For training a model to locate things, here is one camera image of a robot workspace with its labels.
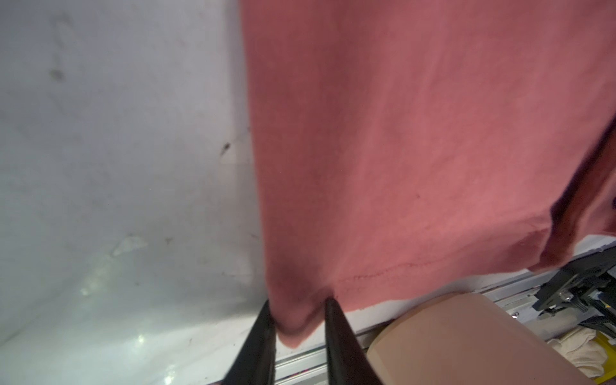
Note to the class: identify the aluminium front rail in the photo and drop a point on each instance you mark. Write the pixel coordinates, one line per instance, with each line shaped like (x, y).
(506, 299)

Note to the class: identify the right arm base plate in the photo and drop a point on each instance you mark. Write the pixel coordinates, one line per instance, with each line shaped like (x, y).
(586, 284)

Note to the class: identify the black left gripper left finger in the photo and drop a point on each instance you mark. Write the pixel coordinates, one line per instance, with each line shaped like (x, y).
(255, 362)

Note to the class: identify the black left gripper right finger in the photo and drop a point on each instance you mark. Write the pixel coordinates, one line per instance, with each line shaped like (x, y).
(346, 361)

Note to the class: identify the green plant in pot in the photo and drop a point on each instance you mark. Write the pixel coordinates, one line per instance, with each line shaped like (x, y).
(488, 355)

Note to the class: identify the dark red tank top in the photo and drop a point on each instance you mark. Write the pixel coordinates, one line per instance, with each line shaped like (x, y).
(400, 146)

